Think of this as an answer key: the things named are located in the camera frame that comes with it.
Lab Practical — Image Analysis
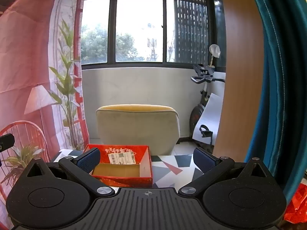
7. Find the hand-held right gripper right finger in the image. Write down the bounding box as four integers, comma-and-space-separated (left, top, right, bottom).
178, 147, 269, 197

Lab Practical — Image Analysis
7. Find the pink printed backdrop cloth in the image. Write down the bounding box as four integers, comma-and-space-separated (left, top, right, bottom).
0, 0, 90, 221

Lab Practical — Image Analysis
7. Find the red cardboard box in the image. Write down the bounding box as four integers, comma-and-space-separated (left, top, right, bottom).
83, 144, 153, 188

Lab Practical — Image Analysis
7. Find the white board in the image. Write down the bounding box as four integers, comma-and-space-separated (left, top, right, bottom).
192, 92, 223, 149

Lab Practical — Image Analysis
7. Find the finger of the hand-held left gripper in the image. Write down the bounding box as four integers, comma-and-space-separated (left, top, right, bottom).
0, 134, 15, 152

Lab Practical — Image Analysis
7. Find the black framed window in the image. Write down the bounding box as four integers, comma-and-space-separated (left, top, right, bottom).
80, 0, 227, 71

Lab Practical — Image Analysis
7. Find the red shiny bag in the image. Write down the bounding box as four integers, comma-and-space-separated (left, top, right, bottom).
283, 184, 307, 223

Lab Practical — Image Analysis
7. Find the beige upholstered chair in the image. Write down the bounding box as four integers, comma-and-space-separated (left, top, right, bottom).
96, 104, 180, 156

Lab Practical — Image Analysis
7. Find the teal curtain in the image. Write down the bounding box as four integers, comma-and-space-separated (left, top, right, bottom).
243, 0, 307, 197

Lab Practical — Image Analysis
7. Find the exercise bike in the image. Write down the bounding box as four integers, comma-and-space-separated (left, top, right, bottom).
189, 63, 227, 154

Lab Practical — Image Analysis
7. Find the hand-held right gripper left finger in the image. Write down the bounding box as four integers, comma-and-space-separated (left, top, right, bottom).
24, 148, 115, 197

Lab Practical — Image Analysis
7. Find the wooden panel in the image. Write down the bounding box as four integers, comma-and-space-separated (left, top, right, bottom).
212, 0, 268, 161

